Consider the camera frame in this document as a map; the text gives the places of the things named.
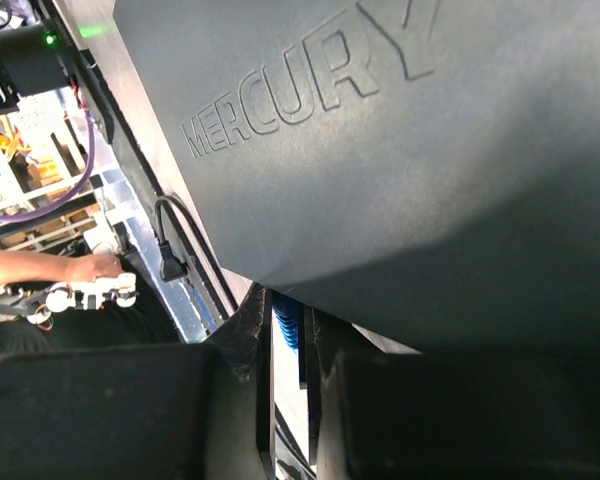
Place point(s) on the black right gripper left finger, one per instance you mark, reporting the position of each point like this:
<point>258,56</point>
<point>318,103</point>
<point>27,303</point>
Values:
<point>170,411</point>

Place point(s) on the operator bare hand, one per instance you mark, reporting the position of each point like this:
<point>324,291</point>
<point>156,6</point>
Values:
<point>92,267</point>

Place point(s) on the white leader arm handle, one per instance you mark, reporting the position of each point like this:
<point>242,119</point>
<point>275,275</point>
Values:
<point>38,306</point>

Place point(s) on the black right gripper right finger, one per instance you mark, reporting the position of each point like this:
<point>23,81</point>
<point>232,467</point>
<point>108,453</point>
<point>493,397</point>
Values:
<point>446,413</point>

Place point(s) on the aluminium rail front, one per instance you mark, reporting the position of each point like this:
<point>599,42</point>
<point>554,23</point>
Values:
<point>152,239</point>

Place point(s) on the operator bare forearm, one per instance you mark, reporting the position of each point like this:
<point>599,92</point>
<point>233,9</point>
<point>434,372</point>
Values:
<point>23,266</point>

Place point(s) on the black network switch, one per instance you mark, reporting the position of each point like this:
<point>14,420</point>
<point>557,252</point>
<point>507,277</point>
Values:
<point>429,170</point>

